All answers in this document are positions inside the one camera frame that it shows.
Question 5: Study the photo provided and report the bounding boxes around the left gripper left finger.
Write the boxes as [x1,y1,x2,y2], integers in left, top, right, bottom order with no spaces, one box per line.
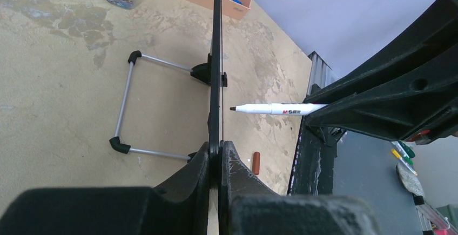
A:
[1,143,210,234]

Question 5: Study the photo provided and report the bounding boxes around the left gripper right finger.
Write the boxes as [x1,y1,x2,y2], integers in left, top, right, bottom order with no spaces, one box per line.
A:
[218,141,381,234]

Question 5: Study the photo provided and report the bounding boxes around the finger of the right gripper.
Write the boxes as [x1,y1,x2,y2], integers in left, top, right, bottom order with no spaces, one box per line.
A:
[305,99,457,142]
[304,0,457,118]

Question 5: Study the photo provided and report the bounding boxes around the brown marker cap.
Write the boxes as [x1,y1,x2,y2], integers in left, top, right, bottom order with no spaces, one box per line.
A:
[252,151,260,175]

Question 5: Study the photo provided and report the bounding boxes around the white whiteboard marker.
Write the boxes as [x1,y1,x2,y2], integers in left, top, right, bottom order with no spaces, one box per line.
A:
[230,103,327,116]

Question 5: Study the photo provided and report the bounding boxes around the black-framed whiteboard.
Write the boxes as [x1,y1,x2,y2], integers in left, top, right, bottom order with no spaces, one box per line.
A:
[109,0,224,160]

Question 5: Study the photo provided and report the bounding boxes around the black aluminium base frame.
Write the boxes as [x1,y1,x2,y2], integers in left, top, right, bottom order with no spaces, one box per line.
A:
[287,51,347,196]

